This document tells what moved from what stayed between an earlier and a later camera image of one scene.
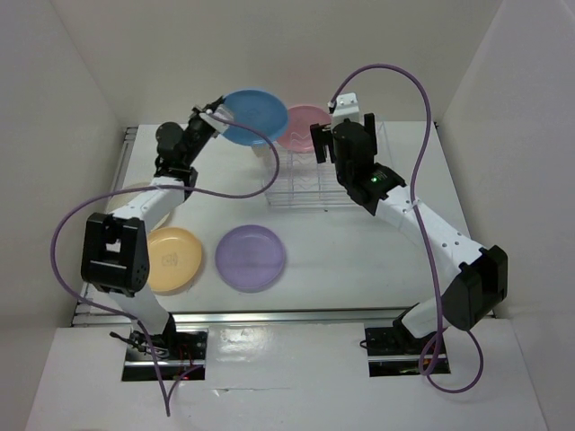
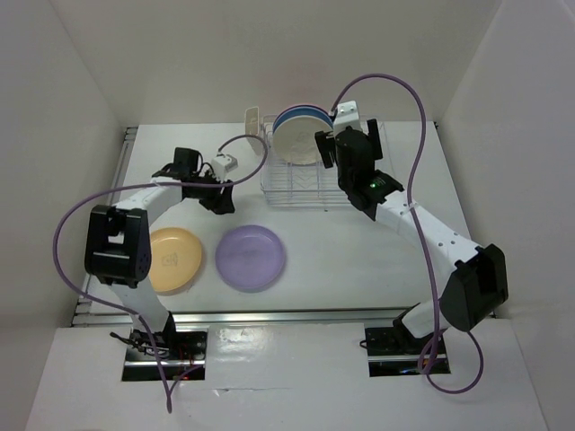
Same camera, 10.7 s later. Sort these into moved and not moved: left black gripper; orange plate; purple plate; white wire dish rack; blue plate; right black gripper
Moved: blue plate; left black gripper
Not moved: white wire dish rack; right black gripper; orange plate; purple plate
